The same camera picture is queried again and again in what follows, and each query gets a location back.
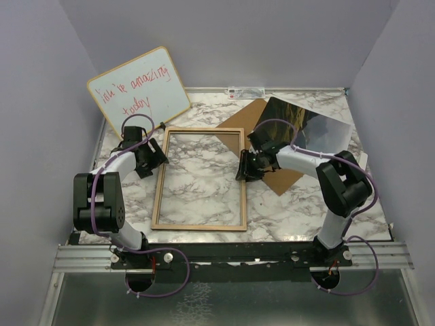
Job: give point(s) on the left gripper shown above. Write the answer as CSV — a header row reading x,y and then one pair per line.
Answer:
x,y
158,157

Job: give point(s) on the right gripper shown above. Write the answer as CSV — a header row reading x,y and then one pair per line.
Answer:
x,y
244,168

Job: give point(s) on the clear acrylic sheet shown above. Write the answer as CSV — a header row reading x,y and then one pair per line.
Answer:
x,y
199,183

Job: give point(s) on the wooden picture frame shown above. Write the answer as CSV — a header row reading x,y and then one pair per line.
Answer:
x,y
155,224

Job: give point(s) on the landscape photo print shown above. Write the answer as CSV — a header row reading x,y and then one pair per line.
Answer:
x,y
284,122

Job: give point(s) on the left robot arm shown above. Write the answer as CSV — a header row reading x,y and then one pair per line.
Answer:
x,y
98,201

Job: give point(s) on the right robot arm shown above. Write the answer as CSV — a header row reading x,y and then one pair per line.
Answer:
x,y
343,184

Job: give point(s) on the brown backing board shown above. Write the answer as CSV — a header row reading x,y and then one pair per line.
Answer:
x,y
279,181

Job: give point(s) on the whiteboard with red writing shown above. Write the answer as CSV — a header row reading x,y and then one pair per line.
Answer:
x,y
148,84

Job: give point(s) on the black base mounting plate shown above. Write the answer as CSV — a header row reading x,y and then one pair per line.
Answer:
x,y
230,262

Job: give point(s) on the aluminium rail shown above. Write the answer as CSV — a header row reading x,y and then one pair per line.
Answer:
x,y
364,256

